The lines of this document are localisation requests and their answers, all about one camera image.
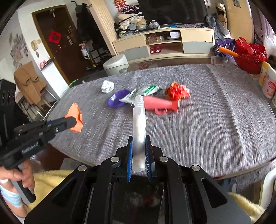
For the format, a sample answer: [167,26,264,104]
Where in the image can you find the purple clothes pile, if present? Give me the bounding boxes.
[212,38,236,58]

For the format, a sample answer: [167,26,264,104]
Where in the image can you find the white paper ball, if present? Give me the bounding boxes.
[101,80,115,93]

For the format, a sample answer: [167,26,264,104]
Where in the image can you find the beige standing air conditioner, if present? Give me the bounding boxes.
[224,0,254,43]

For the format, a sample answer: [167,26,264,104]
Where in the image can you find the clear plastic bottle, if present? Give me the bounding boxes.
[132,95,146,172]

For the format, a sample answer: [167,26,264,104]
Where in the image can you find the red plastic basket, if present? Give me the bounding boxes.
[218,36,269,75]

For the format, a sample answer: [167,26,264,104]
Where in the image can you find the pile of clothes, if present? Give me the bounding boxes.
[114,3,147,38]

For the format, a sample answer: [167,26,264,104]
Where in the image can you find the white round stool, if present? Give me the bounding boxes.
[103,55,129,76]

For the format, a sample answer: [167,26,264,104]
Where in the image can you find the beige tv cabinet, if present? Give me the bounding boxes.
[113,28,215,63]

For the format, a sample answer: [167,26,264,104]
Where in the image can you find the orange paper scrap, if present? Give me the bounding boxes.
[65,103,83,133]

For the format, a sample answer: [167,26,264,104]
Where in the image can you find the green white snack wrapper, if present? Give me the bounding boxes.
[118,84,164,106]

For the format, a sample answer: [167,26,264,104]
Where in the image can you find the beige folding screen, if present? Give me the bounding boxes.
[89,0,117,56]

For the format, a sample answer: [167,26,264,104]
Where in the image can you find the black flat television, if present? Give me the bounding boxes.
[138,0,208,25]

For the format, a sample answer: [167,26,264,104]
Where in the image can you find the person's left hand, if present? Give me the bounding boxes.
[0,159,35,193]

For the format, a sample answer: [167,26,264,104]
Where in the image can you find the yellow fluffy cushion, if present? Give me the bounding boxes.
[25,170,73,212]

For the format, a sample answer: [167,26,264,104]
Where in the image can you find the yellow cap lotion bottle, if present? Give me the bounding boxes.
[258,61,271,87]

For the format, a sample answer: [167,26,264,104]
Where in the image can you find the purple plastic lid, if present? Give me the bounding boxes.
[107,90,130,108]

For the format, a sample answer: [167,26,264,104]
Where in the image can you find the black coats on rack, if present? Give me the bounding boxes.
[75,3,103,44]

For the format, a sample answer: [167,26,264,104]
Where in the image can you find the brown coat on chair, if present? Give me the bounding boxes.
[14,62,47,105]

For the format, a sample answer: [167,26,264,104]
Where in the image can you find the dark brown door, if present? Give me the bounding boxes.
[32,5,91,84]

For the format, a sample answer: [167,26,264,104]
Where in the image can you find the grey woven table mat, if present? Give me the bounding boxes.
[49,64,275,177]

